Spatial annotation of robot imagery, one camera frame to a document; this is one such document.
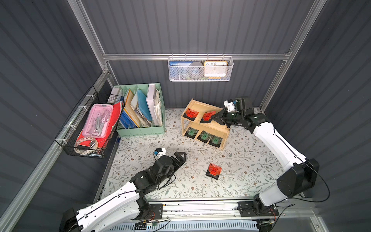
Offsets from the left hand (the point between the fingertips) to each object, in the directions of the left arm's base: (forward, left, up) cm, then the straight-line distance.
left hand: (183, 158), depth 74 cm
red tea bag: (+28, -5, +3) cm, 28 cm away
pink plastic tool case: (+13, +43, +13) cm, 47 cm away
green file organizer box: (+27, +43, -14) cm, 53 cm away
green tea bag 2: (+23, -14, -14) cm, 30 cm away
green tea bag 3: (+20, -22, -16) cm, 33 cm away
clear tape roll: (+2, +41, +11) cm, 43 cm away
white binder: (+36, +21, +7) cm, 43 cm away
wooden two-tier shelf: (+18, -9, +6) cm, 21 cm away
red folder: (+23, +36, +13) cm, 45 cm away
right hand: (+18, -17, +13) cm, 28 cm away
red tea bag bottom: (+20, -14, +10) cm, 26 cm away
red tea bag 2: (-1, -18, -17) cm, 25 cm away
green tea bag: (+27, -5, -14) cm, 31 cm away
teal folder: (+36, +27, +4) cm, 45 cm away
